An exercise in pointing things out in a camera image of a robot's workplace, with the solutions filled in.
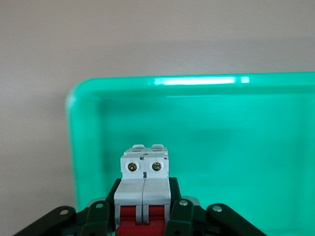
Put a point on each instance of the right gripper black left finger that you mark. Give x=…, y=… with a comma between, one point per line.
x=97, y=218

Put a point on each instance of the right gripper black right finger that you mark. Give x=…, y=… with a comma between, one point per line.
x=182, y=218

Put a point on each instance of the white red circuit breaker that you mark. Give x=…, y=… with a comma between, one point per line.
x=142, y=191

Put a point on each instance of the green plastic tray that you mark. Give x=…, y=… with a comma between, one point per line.
x=221, y=147

